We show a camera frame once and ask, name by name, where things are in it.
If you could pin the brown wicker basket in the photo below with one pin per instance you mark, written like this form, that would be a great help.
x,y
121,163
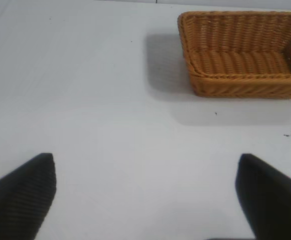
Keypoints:
x,y
235,57

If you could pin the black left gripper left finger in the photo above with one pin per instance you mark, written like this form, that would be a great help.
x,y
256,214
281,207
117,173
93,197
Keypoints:
x,y
18,202

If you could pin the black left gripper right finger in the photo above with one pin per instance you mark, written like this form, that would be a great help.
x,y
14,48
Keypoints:
x,y
273,200

